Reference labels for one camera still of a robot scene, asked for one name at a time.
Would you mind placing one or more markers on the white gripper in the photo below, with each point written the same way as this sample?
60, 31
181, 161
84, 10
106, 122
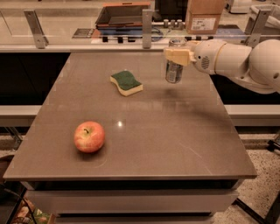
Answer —
203, 57

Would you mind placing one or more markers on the silver redbull can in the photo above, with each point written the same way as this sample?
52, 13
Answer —
173, 71

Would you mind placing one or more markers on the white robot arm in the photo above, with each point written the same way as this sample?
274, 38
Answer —
254, 68

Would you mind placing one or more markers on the red apple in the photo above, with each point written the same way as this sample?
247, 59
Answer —
89, 137

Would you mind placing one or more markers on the cardboard box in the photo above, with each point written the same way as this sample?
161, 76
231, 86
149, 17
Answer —
203, 16

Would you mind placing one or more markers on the green yellow sponge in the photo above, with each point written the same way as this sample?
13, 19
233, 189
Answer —
126, 83

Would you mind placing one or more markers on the dark open tray bin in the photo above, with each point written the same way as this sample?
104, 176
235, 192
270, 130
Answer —
122, 14

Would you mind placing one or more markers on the grey table drawer front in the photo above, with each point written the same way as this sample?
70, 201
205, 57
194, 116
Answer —
133, 201

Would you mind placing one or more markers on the snack bags in bin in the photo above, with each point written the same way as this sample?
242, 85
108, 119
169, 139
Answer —
27, 213

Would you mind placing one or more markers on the middle metal glass bracket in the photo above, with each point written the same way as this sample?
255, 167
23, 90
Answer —
147, 19

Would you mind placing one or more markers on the metal glass bracket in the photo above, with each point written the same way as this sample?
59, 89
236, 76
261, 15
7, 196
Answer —
39, 37
255, 27
147, 19

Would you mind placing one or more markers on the right metal glass bracket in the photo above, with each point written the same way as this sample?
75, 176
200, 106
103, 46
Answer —
255, 27

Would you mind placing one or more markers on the left metal glass bracket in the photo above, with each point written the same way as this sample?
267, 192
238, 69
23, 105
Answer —
39, 37

